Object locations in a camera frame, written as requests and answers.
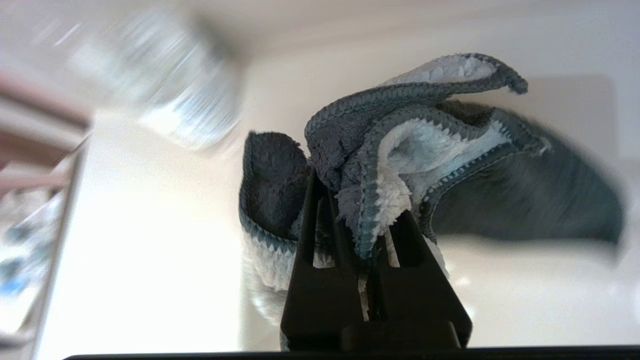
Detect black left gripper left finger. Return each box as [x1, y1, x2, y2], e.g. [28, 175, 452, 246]
[280, 170, 368, 351]

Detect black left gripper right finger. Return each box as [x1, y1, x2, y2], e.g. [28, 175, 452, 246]
[369, 210, 473, 347]

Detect blue grey fleece cloth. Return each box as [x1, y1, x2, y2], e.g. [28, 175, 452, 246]
[238, 52, 626, 331]

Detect white ceramic sink vanity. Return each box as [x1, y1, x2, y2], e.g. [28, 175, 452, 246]
[35, 0, 640, 351]

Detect clear uncapped plastic bottle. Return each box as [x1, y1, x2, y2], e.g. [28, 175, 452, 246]
[30, 10, 246, 151]

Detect clear plastic wrapped items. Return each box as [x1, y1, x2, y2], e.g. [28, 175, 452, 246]
[0, 190, 66, 341]

